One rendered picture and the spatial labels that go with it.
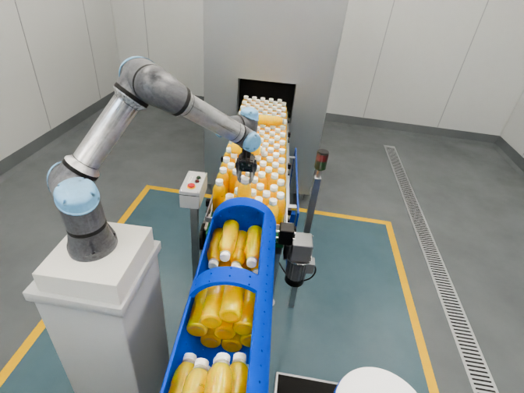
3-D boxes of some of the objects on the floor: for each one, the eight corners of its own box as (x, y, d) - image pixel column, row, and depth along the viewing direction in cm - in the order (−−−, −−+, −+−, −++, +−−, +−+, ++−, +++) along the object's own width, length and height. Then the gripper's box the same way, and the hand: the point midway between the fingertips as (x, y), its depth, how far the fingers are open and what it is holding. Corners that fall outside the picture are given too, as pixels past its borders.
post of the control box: (193, 317, 236) (189, 199, 179) (195, 313, 239) (191, 195, 183) (200, 318, 236) (196, 200, 179) (200, 313, 239) (198, 196, 183)
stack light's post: (288, 306, 250) (314, 178, 188) (288, 302, 254) (313, 175, 192) (293, 307, 250) (321, 179, 188) (293, 302, 254) (320, 175, 192)
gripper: (232, 146, 146) (231, 189, 158) (260, 150, 146) (256, 191, 158) (235, 138, 153) (233, 178, 165) (261, 141, 153) (256, 182, 165)
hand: (245, 179), depth 163 cm, fingers closed on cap, 4 cm apart
